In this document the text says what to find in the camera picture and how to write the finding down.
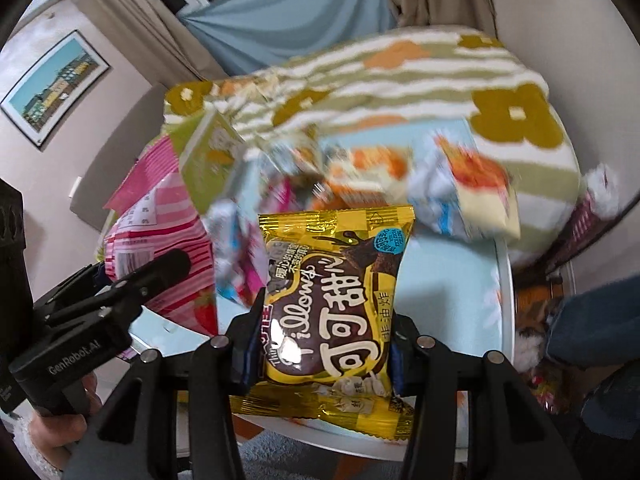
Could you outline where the pink striped snack bag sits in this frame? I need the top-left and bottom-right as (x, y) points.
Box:
(103, 136), (218, 336)

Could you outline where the yellow cocoa pillows bag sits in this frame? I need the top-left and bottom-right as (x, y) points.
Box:
(230, 205), (416, 441)

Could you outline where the person left hand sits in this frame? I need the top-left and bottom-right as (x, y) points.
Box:
(27, 372), (104, 461)

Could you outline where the white round table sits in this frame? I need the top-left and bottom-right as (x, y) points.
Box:
(119, 236), (518, 463)

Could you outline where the green cardboard box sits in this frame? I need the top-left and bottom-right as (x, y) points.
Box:
(169, 110), (246, 214)

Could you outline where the framed building picture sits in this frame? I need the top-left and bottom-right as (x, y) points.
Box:
(1, 30), (111, 150)

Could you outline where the orange bread snack bag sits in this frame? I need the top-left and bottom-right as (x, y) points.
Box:
(407, 131), (521, 242)

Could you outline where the beige left curtain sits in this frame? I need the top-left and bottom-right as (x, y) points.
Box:
(72, 0), (226, 88)

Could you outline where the green striped floral blanket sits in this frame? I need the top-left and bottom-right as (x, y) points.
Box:
(162, 26), (580, 268)

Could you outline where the light blue hanging sheet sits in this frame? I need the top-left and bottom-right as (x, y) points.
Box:
(180, 0), (397, 76)

